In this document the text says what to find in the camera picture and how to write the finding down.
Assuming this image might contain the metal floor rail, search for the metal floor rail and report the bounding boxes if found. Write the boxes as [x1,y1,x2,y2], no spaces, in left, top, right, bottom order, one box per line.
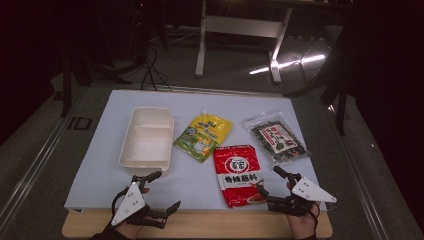
[0,94,84,231]
[326,104,388,240]

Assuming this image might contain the clear dried seaweed packet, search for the clear dried seaweed packet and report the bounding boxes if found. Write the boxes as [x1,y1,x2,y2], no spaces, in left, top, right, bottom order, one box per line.
[241,111,311,167]

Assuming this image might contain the person's right hand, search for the person's right hand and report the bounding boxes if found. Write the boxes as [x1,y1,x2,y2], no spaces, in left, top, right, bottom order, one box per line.
[287,201,322,240]

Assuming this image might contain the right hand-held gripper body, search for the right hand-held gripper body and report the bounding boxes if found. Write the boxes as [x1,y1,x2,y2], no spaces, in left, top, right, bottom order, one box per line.
[266,176,338,218]

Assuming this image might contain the white metal table frame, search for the white metal table frame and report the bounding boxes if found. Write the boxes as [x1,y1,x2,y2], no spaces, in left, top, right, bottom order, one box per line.
[194,0,294,85]

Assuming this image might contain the white divided food container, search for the white divided food container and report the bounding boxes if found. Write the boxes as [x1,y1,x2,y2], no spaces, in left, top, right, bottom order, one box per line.
[118,106,175,177]

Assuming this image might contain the black metal stand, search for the black metal stand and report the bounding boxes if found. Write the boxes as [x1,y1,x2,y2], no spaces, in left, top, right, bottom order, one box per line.
[283,19,353,137]
[59,46,133,118]

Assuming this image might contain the person's left hand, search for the person's left hand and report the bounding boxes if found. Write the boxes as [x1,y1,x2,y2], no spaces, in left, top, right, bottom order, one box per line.
[113,187,152,240]

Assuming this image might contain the yellow green sauce pouch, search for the yellow green sauce pouch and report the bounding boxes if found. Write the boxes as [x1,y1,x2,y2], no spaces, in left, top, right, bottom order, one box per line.
[172,110,234,164]

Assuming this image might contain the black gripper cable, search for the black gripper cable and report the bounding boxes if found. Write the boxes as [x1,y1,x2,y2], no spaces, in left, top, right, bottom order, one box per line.
[111,187,130,228]
[309,202,320,231]

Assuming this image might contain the black floor cables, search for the black floor cables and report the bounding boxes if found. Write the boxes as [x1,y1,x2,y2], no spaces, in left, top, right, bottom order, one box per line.
[139,43,173,93]

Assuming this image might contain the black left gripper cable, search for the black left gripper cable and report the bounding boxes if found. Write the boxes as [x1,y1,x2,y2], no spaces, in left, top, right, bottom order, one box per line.
[111,187,130,228]

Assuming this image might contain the red seasoning packet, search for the red seasoning packet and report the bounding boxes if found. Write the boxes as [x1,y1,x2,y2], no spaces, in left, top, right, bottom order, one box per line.
[213,144,268,209]

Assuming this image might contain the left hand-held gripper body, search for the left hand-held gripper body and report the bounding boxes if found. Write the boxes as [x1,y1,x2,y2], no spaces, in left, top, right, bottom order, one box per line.
[110,181,168,230]

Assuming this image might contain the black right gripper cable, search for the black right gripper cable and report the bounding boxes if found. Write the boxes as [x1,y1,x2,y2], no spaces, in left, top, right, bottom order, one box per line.
[309,202,320,231]

